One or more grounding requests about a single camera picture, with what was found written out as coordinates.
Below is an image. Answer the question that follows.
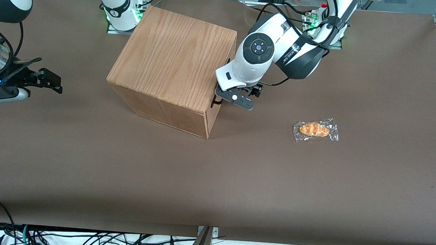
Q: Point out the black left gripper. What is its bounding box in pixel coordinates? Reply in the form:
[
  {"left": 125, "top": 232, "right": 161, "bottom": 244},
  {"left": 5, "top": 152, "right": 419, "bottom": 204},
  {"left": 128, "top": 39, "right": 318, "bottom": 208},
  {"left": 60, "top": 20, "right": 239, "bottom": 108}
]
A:
[{"left": 214, "top": 81, "right": 264, "bottom": 100}]

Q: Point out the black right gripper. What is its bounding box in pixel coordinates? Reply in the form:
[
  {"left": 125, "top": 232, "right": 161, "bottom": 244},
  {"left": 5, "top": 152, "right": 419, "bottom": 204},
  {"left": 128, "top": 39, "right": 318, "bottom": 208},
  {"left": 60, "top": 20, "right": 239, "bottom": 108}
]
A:
[{"left": 0, "top": 55, "right": 64, "bottom": 94}]

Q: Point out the black metal drawer handle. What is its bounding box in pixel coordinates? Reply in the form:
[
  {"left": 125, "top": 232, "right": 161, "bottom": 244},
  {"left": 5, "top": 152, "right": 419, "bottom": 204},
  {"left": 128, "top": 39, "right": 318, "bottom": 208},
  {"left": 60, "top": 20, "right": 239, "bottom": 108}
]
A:
[{"left": 210, "top": 57, "right": 232, "bottom": 109}]

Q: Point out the wooden drawer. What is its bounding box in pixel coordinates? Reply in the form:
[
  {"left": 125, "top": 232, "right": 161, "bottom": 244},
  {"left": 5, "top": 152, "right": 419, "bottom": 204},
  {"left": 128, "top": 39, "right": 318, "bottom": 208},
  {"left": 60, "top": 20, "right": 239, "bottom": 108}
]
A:
[{"left": 205, "top": 29, "right": 238, "bottom": 128}]

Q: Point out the wooden drawer cabinet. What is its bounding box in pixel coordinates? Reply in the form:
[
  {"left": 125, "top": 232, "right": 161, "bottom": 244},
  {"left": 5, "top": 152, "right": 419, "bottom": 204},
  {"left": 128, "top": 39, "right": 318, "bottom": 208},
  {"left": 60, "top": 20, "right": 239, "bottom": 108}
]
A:
[{"left": 104, "top": 4, "right": 239, "bottom": 141}]

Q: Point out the bread roll in clear wrapper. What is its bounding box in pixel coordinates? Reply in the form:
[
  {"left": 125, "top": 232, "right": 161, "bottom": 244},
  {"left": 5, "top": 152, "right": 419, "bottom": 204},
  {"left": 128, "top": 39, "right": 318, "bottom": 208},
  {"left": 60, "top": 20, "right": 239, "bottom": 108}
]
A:
[{"left": 293, "top": 116, "right": 341, "bottom": 145}]

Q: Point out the brown table cover sheet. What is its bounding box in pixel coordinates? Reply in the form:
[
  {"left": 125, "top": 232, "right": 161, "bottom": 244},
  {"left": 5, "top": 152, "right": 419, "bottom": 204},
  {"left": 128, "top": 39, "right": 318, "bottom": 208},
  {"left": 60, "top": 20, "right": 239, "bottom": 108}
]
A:
[{"left": 0, "top": 0, "right": 436, "bottom": 245}]

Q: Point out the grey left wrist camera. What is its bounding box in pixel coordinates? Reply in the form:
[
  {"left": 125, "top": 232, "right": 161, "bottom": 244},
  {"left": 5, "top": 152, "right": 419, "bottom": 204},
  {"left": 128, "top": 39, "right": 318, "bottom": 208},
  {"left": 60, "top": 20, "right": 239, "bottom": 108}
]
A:
[{"left": 214, "top": 88, "right": 256, "bottom": 111}]

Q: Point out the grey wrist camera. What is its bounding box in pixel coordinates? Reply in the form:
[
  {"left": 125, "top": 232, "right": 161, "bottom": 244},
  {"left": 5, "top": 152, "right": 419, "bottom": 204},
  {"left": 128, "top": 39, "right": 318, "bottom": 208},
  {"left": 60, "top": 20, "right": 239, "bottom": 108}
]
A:
[
  {"left": 214, "top": 88, "right": 256, "bottom": 111},
  {"left": 0, "top": 86, "right": 30, "bottom": 108}
]

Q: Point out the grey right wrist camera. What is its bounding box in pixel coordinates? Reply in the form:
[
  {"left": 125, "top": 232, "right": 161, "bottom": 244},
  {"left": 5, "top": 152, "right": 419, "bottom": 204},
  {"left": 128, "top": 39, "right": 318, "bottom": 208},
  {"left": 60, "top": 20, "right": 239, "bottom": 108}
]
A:
[{"left": 0, "top": 86, "right": 30, "bottom": 108}]

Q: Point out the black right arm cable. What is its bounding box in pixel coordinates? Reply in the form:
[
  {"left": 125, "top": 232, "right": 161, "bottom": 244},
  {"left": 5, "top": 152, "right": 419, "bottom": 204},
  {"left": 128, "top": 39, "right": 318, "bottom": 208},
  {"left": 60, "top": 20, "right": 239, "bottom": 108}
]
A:
[{"left": 0, "top": 21, "right": 25, "bottom": 59}]

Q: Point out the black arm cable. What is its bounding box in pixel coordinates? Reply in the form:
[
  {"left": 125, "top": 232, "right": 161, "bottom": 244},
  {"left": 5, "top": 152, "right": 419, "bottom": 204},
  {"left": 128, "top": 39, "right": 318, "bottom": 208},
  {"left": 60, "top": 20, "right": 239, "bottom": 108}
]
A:
[
  {"left": 0, "top": 21, "right": 25, "bottom": 59},
  {"left": 254, "top": 0, "right": 341, "bottom": 90}
]

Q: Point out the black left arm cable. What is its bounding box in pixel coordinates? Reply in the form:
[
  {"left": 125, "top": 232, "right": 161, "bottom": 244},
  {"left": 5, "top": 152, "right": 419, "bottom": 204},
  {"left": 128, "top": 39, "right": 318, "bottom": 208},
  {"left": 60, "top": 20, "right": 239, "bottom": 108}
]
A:
[{"left": 254, "top": 0, "right": 341, "bottom": 90}]

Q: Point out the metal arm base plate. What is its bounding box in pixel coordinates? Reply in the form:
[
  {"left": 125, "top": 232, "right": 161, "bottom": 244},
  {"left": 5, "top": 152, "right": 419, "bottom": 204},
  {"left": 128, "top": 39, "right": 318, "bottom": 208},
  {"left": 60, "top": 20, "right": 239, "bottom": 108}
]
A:
[
  {"left": 107, "top": 22, "right": 139, "bottom": 36},
  {"left": 303, "top": 34, "right": 343, "bottom": 50}
]

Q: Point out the small metal table bracket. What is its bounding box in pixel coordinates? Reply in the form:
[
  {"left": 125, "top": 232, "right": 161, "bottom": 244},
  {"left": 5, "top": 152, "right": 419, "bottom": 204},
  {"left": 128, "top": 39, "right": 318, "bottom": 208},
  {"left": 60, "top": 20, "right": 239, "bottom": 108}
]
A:
[{"left": 197, "top": 226, "right": 219, "bottom": 238}]

